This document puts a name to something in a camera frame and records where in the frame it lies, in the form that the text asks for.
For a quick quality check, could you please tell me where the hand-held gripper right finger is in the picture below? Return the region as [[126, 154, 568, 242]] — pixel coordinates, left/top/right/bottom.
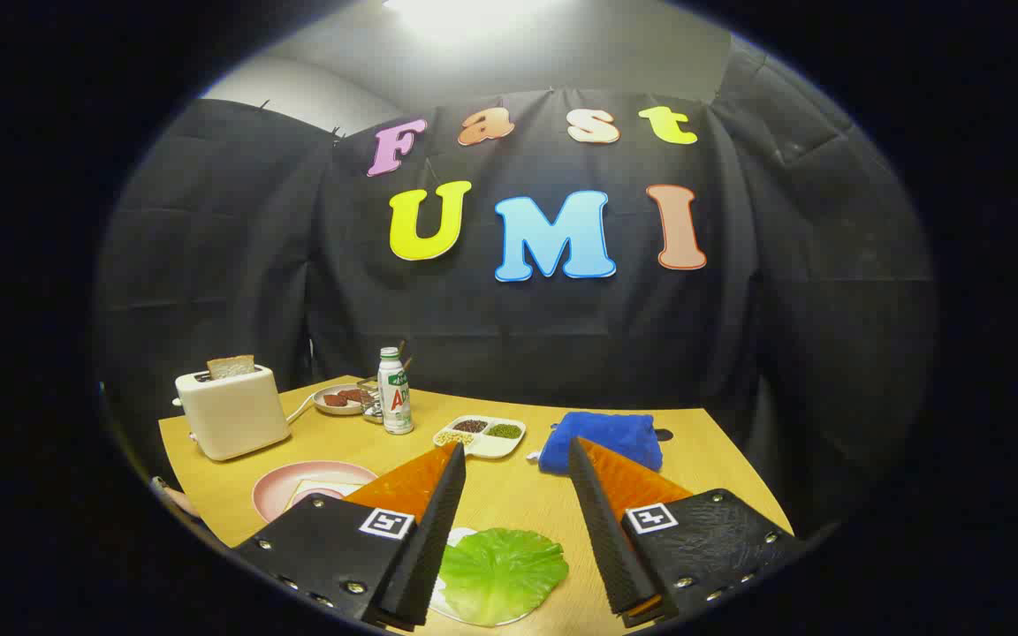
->
[[567, 436, 809, 628]]

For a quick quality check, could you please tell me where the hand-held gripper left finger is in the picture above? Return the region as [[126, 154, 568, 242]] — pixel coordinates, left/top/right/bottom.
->
[[233, 442, 467, 632]]

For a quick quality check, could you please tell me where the green lettuce leaf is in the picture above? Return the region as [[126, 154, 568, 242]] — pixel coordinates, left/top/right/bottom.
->
[[438, 528, 570, 626]]

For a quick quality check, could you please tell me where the white plate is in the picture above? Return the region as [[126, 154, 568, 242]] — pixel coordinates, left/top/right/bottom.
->
[[428, 527, 545, 628]]

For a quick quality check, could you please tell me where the blue towel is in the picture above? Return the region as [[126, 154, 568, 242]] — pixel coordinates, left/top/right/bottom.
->
[[531, 411, 664, 475]]

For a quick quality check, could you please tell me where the white divided dish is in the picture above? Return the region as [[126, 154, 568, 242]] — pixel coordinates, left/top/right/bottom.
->
[[433, 415, 528, 460]]

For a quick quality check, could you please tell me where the plain white bread slice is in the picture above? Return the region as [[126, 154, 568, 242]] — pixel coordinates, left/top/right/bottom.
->
[[284, 480, 368, 513]]

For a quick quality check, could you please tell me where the white drink bottle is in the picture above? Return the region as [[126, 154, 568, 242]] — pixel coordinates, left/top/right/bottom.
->
[[377, 347, 414, 435]]

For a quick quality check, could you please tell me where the pink plate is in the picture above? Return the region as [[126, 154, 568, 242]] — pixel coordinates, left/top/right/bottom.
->
[[252, 460, 379, 524]]

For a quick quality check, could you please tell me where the small grey plate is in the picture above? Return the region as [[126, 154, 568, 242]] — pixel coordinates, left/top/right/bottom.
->
[[312, 383, 368, 416]]

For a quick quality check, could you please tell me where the black backdrop cloth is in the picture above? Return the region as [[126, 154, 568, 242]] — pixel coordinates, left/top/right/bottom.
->
[[94, 87, 941, 531]]

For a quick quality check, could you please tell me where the white toaster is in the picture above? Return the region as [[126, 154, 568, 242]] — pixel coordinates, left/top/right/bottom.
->
[[175, 364, 292, 462]]

